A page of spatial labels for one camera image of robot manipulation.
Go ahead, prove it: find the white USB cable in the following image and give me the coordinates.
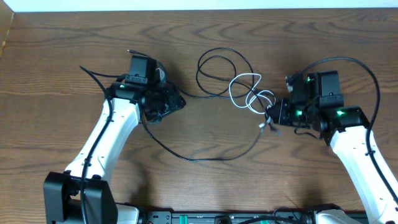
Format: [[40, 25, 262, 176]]
[[228, 73, 277, 129]]

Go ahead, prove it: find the black USB cable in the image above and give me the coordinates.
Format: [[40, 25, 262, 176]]
[[127, 47, 276, 162]]

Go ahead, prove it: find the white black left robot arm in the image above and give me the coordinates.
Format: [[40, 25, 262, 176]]
[[44, 55, 186, 223]]

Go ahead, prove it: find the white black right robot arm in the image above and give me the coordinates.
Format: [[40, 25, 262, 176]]
[[267, 71, 397, 223]]

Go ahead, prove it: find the wooden side panel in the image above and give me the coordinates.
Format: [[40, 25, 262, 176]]
[[0, 0, 14, 55]]

